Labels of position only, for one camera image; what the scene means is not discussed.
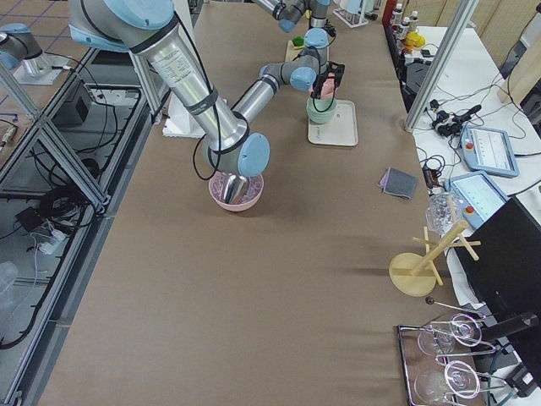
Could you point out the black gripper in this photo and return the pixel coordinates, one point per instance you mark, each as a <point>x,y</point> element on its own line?
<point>319,88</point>

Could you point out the small pink bowl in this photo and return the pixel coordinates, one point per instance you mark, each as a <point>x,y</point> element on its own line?
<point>327,89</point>

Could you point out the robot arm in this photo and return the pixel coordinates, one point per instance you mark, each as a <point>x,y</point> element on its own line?
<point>153,31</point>
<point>287,14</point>

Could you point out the green bowl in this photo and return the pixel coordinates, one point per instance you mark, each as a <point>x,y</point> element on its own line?
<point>320,110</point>

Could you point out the metal cup in bowl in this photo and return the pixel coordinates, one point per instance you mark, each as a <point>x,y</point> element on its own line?
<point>234,189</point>

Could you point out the large pink bowl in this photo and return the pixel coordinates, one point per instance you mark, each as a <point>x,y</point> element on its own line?
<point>256,185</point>

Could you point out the wooden cutting board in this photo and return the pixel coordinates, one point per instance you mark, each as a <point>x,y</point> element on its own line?
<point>292,53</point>

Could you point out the cream rectangular tray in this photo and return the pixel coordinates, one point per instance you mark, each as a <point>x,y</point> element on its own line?
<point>340,130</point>

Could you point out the grey folded cloth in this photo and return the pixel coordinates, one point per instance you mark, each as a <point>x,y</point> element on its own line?
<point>397,183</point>

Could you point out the blue teach pendant far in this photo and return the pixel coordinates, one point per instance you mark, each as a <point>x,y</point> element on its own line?
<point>488,150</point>

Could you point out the blue teach pendant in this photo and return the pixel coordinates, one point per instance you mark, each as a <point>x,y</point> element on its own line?
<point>479,196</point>
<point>488,150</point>

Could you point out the clear glass mug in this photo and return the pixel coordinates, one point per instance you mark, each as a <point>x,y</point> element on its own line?
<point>442,213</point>

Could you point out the blue teach pendant near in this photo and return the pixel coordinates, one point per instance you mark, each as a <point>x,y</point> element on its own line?
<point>479,196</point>

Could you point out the wooden mug tree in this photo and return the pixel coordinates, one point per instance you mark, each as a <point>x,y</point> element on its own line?
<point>416,275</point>

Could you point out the black monitor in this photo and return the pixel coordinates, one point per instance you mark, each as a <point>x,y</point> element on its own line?
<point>506,277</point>

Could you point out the wine glass upper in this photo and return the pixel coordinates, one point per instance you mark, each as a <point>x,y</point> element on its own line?
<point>441,337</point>

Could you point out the wine glass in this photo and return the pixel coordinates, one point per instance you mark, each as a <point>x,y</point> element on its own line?
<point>456,383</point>
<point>441,337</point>

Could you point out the wine glass lower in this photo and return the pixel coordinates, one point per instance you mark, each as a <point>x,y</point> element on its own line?
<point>456,383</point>

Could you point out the wire glass rack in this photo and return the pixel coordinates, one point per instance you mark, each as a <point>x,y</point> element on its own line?
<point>438,363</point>

